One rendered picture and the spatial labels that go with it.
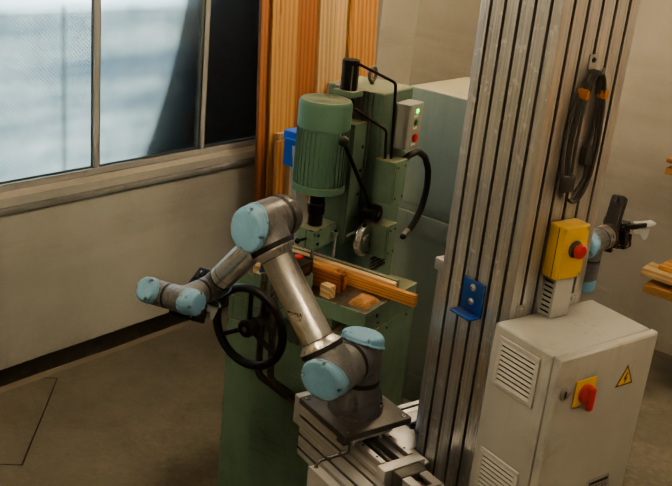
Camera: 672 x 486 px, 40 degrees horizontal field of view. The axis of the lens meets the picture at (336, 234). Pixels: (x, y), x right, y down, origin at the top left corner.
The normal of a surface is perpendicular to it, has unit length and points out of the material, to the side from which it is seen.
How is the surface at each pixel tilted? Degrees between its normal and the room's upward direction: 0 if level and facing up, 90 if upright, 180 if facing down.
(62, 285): 90
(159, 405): 0
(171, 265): 90
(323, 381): 96
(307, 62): 87
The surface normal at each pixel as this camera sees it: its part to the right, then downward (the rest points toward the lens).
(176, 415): 0.10, -0.94
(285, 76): 0.75, 0.24
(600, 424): 0.57, 0.33
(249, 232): -0.59, 0.12
